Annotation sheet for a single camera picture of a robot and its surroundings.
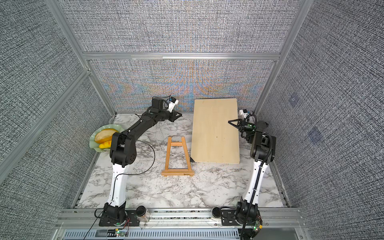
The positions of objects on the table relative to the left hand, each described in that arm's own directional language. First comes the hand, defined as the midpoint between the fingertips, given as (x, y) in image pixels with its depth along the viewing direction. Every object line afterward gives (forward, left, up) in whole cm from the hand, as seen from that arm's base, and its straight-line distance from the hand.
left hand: (183, 112), depth 98 cm
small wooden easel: (-35, +9, -12) cm, 38 cm away
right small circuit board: (-63, -33, -12) cm, 72 cm away
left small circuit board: (-62, +35, -17) cm, 73 cm away
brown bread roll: (-10, +52, -9) cm, 54 cm away
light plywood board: (-17, -18, -7) cm, 26 cm away
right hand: (-7, -29, -1) cm, 30 cm away
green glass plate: (-16, +57, -12) cm, 60 cm away
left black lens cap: (-55, +21, -7) cm, 59 cm away
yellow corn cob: (-16, +50, -11) cm, 53 cm away
